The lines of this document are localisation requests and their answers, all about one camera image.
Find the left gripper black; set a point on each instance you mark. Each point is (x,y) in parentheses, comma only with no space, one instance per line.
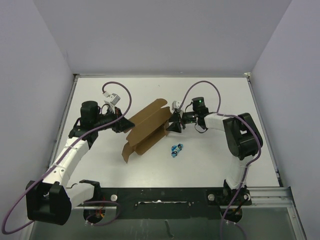
(121,124)

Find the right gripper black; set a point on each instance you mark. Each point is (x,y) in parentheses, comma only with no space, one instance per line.
(175,126)

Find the brown cardboard box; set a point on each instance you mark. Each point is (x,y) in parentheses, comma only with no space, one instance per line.
(151,125)

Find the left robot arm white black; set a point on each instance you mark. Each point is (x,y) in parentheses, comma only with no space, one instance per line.
(49,200)

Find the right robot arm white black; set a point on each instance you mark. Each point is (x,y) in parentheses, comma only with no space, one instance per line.
(242,136)

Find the blue toy car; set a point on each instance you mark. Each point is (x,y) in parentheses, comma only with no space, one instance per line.
(175,149)

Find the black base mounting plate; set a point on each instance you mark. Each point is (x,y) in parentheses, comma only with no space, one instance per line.
(155,203)

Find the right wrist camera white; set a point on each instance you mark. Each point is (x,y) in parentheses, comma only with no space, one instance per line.
(176,106)

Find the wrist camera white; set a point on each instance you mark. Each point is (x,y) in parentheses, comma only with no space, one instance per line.
(111,99)
(176,106)

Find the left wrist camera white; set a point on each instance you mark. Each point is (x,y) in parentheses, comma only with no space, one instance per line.
(111,99)

